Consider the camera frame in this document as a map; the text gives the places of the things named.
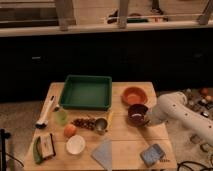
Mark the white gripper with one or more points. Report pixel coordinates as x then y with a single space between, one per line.
152 116

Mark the dark maroon bowl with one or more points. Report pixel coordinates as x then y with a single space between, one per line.
137 114

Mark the orange bowl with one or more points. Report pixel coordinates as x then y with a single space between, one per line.
134 95

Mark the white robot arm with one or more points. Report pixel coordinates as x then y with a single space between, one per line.
174 105

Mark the green plastic tray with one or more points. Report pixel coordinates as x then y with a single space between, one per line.
86 92

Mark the blue sponge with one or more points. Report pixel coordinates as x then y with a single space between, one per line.
152 154

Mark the grey folded cloth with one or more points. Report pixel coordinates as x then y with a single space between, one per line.
103 154

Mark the bunch of dark grapes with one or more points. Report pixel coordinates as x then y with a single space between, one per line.
85 123

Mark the small white bowl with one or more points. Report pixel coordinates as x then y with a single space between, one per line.
75 145

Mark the orange fruit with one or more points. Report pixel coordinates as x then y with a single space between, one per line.
69 130

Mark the green plastic cup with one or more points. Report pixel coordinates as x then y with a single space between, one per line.
60 117

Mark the beige scrub sponge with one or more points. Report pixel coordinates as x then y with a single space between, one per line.
47 146

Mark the green cucumber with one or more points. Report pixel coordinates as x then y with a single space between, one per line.
36 154

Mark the black stand with cable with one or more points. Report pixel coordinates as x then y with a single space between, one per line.
3 154

